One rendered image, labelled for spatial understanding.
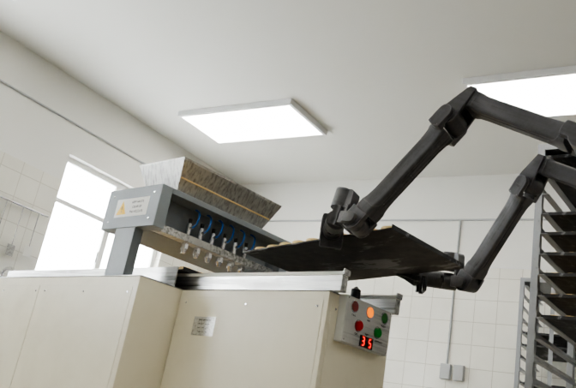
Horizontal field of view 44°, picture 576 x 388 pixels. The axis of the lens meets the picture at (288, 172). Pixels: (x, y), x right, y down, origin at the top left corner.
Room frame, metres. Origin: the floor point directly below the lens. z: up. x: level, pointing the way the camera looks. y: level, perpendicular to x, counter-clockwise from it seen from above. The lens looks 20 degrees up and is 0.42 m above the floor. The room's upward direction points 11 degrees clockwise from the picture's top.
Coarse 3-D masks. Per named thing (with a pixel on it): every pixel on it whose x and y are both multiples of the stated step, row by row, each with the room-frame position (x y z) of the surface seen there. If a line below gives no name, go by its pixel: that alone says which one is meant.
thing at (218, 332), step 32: (192, 320) 2.51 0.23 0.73; (224, 320) 2.40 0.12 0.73; (256, 320) 2.29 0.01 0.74; (288, 320) 2.20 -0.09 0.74; (320, 320) 2.11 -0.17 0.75; (192, 352) 2.49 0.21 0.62; (224, 352) 2.38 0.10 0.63; (256, 352) 2.27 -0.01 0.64; (288, 352) 2.18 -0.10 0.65; (320, 352) 2.10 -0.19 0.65; (352, 352) 2.20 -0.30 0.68; (192, 384) 2.46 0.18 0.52; (224, 384) 2.36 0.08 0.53; (256, 384) 2.26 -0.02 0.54; (288, 384) 2.17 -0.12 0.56; (320, 384) 2.11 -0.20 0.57; (352, 384) 2.22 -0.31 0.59
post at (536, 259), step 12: (540, 204) 2.87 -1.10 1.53; (540, 216) 2.87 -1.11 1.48; (540, 240) 2.88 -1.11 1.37; (540, 264) 2.89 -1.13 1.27; (528, 324) 2.89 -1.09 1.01; (528, 336) 2.88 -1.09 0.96; (528, 348) 2.88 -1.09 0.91; (528, 360) 2.88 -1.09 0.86; (528, 372) 2.88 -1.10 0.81; (528, 384) 2.88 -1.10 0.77
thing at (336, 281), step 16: (240, 272) 2.39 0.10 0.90; (256, 272) 2.34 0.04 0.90; (272, 272) 2.29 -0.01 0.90; (288, 272) 2.24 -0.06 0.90; (304, 272) 2.19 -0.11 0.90; (320, 272) 2.14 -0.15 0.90; (336, 272) 2.10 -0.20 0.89; (192, 288) 2.56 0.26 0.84; (208, 288) 2.50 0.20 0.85; (224, 288) 2.44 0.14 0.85; (240, 288) 2.38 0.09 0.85; (256, 288) 2.33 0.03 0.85; (272, 288) 2.28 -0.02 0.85; (288, 288) 2.23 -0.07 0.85; (304, 288) 2.18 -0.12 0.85; (320, 288) 2.14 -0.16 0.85; (336, 288) 2.09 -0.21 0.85
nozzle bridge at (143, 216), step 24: (120, 192) 2.63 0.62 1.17; (144, 192) 2.52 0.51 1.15; (168, 192) 2.47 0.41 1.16; (120, 216) 2.60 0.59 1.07; (144, 216) 2.49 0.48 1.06; (168, 216) 2.59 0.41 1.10; (192, 216) 2.67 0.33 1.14; (216, 216) 2.68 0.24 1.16; (120, 240) 2.57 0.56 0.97; (144, 240) 2.72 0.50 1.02; (168, 240) 2.64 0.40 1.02; (192, 240) 2.62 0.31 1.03; (216, 240) 2.77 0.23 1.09; (240, 240) 2.86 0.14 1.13; (264, 240) 2.91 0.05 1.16; (120, 264) 2.54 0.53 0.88; (192, 264) 3.01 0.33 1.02; (240, 264) 2.83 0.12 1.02; (264, 264) 2.98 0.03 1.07
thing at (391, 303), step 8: (360, 296) 2.39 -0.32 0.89; (368, 296) 2.36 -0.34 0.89; (376, 296) 2.34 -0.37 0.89; (384, 296) 2.32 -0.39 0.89; (392, 296) 2.30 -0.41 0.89; (400, 296) 2.29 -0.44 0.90; (376, 304) 2.34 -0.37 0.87; (384, 304) 2.32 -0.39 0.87; (392, 304) 2.30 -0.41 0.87; (392, 312) 2.29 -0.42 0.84
